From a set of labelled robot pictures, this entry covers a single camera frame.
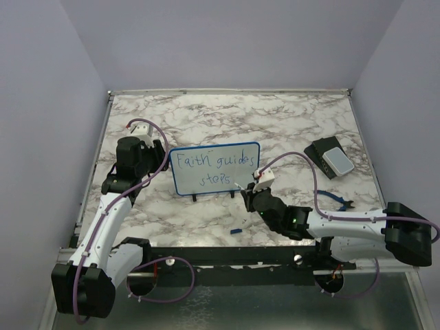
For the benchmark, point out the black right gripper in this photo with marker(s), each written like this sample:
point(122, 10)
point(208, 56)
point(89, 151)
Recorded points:
point(249, 194)

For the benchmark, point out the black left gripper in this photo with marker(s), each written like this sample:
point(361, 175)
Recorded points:
point(157, 150)

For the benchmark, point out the blue framed small whiteboard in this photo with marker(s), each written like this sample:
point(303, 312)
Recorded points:
point(209, 169)

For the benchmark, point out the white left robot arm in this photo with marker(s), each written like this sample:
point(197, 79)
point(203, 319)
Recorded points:
point(85, 286)

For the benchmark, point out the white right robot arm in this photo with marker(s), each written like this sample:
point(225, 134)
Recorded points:
point(394, 232)

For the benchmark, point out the black eraser with grey pad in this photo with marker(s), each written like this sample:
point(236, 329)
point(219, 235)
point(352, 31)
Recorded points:
point(328, 155)

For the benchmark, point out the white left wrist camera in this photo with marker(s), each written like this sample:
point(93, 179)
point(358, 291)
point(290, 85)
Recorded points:
point(143, 131)

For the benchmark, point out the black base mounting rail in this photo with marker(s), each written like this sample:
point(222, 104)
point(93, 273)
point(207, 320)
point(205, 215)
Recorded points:
point(242, 266)

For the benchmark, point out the aluminium table edge frame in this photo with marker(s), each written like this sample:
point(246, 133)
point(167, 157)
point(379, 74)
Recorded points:
point(283, 124)

